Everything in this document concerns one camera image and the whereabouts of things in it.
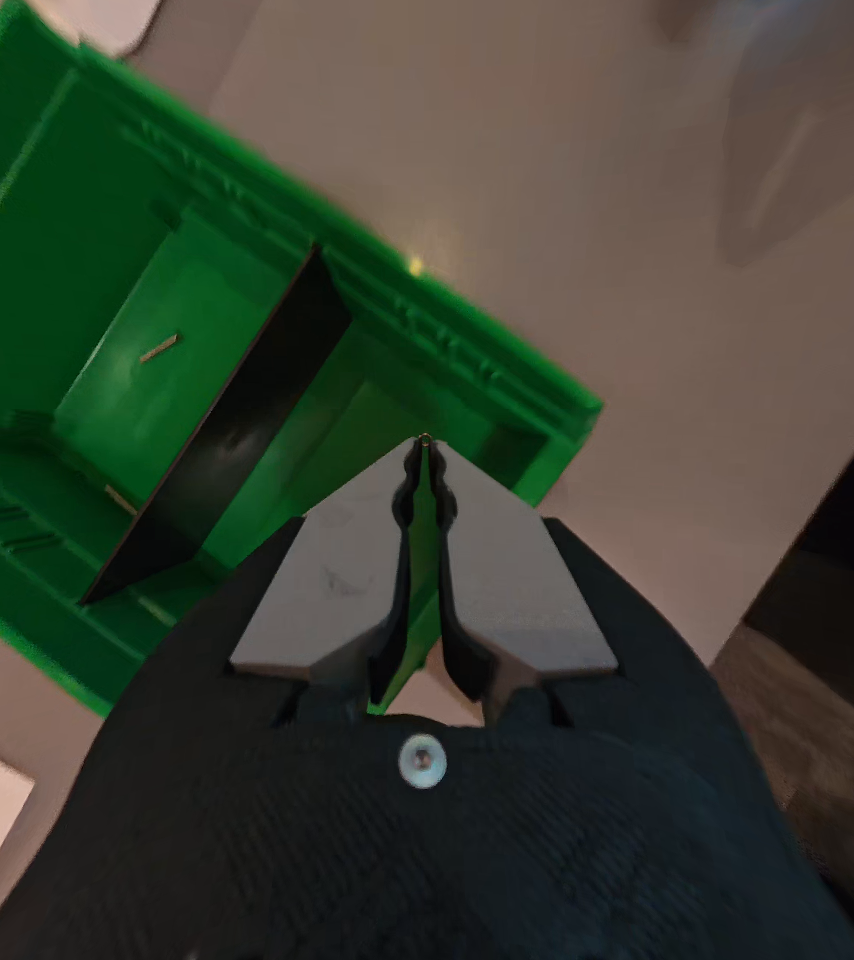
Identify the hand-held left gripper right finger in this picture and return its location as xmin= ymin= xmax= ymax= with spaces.
xmin=427 ymin=438 xmax=622 ymax=727

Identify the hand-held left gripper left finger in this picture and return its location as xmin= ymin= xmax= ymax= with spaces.
xmin=229 ymin=437 xmax=424 ymax=708

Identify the green plastic bin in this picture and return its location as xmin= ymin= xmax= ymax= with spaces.
xmin=0 ymin=0 xmax=606 ymax=719

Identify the grey desk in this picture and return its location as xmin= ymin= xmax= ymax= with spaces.
xmin=0 ymin=0 xmax=854 ymax=960

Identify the black bin divider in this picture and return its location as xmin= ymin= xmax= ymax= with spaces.
xmin=78 ymin=243 xmax=355 ymax=607

